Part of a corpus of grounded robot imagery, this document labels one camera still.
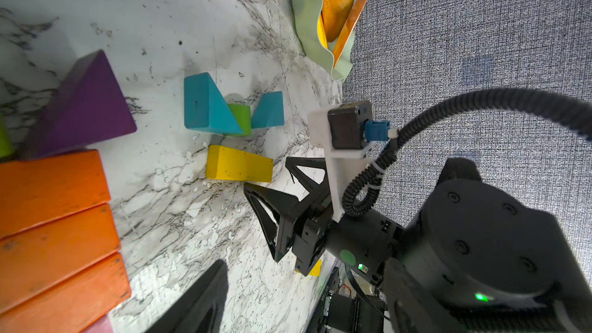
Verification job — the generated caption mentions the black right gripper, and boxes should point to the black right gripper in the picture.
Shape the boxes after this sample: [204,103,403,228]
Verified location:
[243,156,403,283]

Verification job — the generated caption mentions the green glass plate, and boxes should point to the green glass plate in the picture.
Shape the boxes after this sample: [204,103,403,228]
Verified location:
[291,0,356,81]

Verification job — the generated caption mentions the pink rectangle block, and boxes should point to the pink rectangle block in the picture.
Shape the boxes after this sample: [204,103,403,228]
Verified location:
[82,315,113,333]

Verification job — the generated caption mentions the lime green cylinder block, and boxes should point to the lime green cylinder block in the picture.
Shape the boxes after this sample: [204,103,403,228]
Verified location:
[0,120,14,159]

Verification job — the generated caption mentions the yellow rectangle block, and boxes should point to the yellow rectangle block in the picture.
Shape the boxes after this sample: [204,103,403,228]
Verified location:
[308,259,323,278]
[206,145,274,183]

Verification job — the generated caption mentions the yellow banana toy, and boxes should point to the yellow banana toy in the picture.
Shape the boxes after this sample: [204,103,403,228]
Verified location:
[317,14,328,49]

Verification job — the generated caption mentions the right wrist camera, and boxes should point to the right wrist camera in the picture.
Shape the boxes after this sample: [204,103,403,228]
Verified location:
[308,101,398,222]

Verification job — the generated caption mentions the orange rectangle block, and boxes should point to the orange rectangle block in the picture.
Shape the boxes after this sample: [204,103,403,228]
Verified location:
[1,150,111,238]
[1,204,120,313]

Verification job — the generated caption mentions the purple triangle block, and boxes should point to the purple triangle block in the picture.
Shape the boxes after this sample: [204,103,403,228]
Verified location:
[19,49,137,160]

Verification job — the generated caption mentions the teal triangle block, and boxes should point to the teal triangle block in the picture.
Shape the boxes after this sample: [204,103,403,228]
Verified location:
[251,91,285,129]
[183,72,243,135]

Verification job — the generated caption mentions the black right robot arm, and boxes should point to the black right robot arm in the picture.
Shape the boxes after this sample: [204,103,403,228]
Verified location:
[244,88,591,332]

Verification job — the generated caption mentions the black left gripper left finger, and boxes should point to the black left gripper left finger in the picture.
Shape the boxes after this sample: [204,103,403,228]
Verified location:
[147,260,228,332]

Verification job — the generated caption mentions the green cube block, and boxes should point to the green cube block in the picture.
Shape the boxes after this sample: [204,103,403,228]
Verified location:
[228,104,251,137]

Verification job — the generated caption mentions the orange rectangle block top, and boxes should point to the orange rectangle block top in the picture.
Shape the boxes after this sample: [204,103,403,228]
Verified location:
[1,150,111,238]

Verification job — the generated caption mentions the beige bread slice toy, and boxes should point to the beige bread slice toy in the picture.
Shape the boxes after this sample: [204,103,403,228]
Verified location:
[333,0,368,68]

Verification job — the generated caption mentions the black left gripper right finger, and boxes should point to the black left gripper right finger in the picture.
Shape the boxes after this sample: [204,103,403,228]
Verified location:
[383,258,467,332]

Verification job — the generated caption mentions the orange rectangle block diagonal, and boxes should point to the orange rectangle block diagonal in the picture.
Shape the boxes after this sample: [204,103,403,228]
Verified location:
[1,253,131,332]

